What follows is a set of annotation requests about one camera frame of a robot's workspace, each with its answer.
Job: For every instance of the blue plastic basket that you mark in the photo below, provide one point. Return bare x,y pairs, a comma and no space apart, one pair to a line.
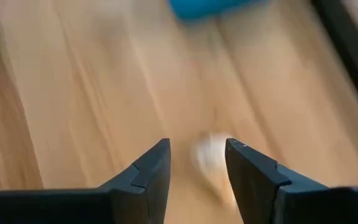
204,7

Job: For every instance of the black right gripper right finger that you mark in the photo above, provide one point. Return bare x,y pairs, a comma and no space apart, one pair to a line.
306,205

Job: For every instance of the white garlic bulb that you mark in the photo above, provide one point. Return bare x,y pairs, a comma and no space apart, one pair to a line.
210,152

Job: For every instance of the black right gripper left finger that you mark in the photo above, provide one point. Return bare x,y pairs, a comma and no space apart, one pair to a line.
73,207

